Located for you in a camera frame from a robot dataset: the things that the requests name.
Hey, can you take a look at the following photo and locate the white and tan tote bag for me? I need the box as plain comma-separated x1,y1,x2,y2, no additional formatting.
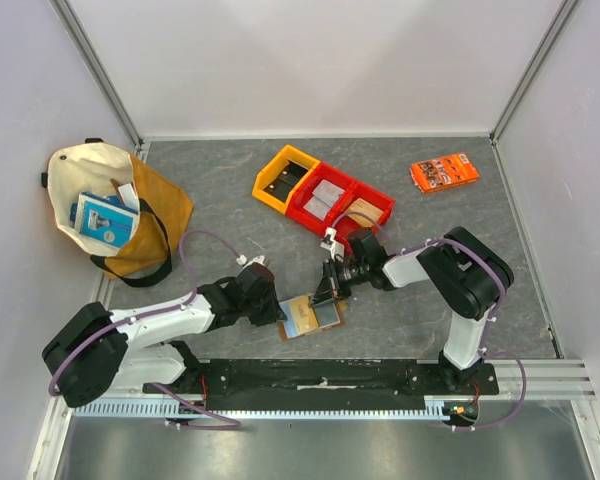
41,139,194,288

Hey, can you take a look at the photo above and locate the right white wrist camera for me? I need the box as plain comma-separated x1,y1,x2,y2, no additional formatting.
320,227,345,260

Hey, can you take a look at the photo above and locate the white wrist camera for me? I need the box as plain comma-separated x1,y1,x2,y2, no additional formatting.
320,227,345,260
236,254,269,274

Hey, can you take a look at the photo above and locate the red bin with silver cards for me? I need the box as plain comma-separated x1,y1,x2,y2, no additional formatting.
285,162,354,235

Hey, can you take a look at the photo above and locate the brown leather card holder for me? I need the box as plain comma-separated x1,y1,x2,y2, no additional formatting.
278,295,345,342

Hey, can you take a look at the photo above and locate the blue and white booklet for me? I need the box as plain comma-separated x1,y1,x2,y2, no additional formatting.
73,192,139,249

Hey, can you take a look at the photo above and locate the gold card stack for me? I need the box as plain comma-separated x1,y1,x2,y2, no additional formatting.
347,198,383,228

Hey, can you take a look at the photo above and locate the yellow plastic bin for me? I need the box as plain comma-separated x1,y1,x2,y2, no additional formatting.
252,144,321,214

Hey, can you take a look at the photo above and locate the aluminium frame rail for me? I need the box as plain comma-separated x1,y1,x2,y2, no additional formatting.
69,359,595,421

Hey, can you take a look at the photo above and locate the silver card stack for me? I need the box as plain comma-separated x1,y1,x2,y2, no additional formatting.
303,180,345,220

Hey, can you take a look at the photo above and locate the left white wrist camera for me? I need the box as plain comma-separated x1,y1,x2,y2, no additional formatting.
236,254,269,274

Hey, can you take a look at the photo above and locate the black card stack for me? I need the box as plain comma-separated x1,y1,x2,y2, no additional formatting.
265,161,308,203

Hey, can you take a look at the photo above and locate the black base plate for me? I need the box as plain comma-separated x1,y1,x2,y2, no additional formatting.
167,359,499,399

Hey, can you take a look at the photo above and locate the red bin with gold cards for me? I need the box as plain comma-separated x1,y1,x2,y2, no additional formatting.
325,181,395,240

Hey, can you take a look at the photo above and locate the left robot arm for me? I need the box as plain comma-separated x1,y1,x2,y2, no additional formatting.
42,262,285,408

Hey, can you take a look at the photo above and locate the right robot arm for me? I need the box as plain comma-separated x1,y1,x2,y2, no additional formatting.
310,227,514,394

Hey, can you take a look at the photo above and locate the orange printed box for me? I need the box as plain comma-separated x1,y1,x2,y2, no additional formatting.
409,152,480,194

